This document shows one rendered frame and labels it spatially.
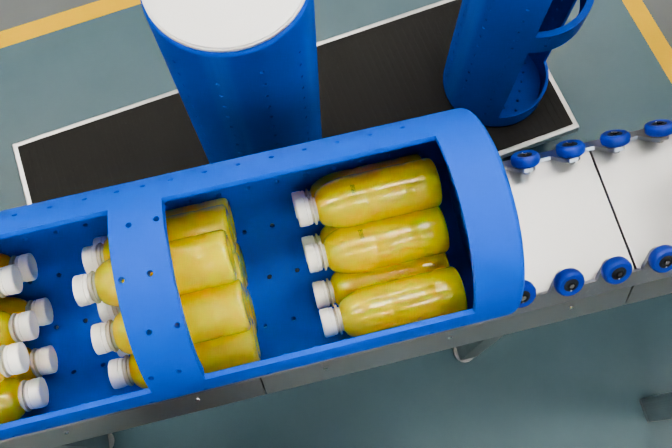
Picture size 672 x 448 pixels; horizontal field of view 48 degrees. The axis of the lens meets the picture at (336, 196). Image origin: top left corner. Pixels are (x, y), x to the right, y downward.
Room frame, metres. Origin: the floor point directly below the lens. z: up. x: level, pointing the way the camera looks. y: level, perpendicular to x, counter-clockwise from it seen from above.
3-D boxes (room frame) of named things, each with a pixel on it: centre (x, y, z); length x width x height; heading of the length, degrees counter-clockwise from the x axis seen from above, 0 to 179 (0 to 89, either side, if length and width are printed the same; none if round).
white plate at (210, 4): (0.75, 0.17, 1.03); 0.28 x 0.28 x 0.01
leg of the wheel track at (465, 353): (0.28, -0.34, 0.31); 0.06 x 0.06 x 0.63; 13
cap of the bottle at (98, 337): (0.15, 0.30, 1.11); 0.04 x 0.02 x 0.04; 13
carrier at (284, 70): (0.75, 0.17, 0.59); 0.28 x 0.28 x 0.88
